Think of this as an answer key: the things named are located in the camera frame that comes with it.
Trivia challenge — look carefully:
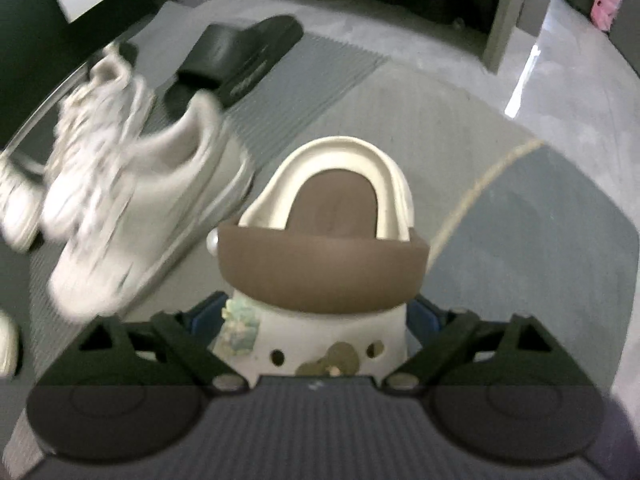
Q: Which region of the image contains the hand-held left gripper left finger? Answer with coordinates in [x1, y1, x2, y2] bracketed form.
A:
[75, 290, 249, 393]

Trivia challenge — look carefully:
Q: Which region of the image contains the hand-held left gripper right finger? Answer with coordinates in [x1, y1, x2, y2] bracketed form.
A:
[382, 294, 568, 393]

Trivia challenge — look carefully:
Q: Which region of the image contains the white clog with brown strap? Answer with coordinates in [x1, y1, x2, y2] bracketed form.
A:
[207, 135, 431, 376]

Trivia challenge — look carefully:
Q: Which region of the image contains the chunky white sneaker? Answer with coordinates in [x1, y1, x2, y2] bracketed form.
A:
[47, 92, 255, 320]
[42, 42, 157, 238]

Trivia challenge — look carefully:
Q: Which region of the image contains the plain white sneaker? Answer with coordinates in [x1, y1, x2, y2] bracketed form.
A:
[0, 310, 22, 378]
[0, 157, 43, 253]

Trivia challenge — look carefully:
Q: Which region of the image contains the black slide sandal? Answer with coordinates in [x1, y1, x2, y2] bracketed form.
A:
[164, 15, 305, 117]

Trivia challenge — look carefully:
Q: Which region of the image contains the grey patterned floor mat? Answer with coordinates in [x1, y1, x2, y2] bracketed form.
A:
[0, 2, 640, 391]

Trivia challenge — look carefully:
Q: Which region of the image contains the pink plush toy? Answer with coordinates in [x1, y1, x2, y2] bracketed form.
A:
[590, 0, 628, 32]

